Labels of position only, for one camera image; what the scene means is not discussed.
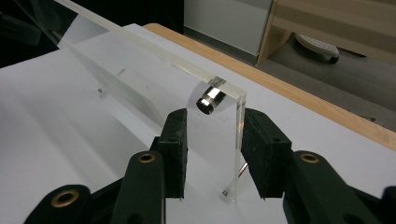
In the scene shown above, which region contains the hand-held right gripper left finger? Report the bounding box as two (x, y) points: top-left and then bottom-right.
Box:
(109, 107), (190, 224)

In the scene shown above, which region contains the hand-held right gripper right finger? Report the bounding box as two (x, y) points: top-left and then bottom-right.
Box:
(240, 107), (375, 224)

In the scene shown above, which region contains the clear acrylic frame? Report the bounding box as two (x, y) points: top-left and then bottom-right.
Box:
(53, 0), (249, 203)

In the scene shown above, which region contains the thin metal pin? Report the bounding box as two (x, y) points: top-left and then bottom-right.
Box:
(221, 161), (249, 197)

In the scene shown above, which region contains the wooden table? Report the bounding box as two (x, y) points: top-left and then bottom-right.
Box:
(142, 21), (396, 152)

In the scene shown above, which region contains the metal standoff cap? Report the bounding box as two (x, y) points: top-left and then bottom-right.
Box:
(195, 86), (227, 116)

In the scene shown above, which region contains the white and black device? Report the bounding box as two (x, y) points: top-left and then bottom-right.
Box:
(293, 33), (341, 65)

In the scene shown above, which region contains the white cabinet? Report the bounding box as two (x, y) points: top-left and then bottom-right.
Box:
(183, 0), (275, 58)

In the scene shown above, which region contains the dark curtain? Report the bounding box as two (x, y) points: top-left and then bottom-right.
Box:
(0, 0), (185, 70)

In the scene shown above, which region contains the wooden cabinet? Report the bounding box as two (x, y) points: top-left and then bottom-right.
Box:
(255, 0), (396, 66)

